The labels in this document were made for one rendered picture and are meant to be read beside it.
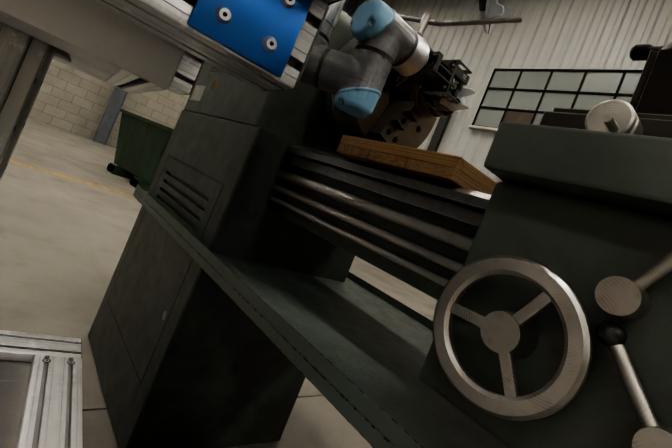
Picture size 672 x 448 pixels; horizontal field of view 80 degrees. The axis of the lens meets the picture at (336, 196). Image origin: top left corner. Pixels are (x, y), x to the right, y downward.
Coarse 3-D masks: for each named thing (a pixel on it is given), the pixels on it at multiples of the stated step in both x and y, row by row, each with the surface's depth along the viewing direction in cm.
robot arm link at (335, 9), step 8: (344, 0) 74; (336, 8) 72; (328, 16) 72; (336, 16) 73; (328, 24) 72; (320, 32) 72; (328, 32) 73; (320, 40) 72; (328, 40) 74; (320, 48) 71; (328, 48) 72; (312, 56) 70; (320, 56) 70; (312, 64) 71; (320, 64) 70; (304, 72) 72; (312, 72) 71; (304, 80) 73; (312, 80) 72
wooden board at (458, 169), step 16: (352, 144) 83; (368, 144) 80; (384, 144) 76; (368, 160) 80; (384, 160) 75; (400, 160) 72; (416, 160) 70; (432, 160) 67; (448, 160) 65; (464, 160) 65; (432, 176) 68; (448, 176) 64; (464, 176) 66; (480, 176) 68
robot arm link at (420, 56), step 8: (416, 32) 77; (416, 48) 74; (424, 48) 75; (416, 56) 74; (424, 56) 75; (408, 64) 75; (416, 64) 75; (424, 64) 77; (400, 72) 78; (408, 72) 77; (416, 72) 78
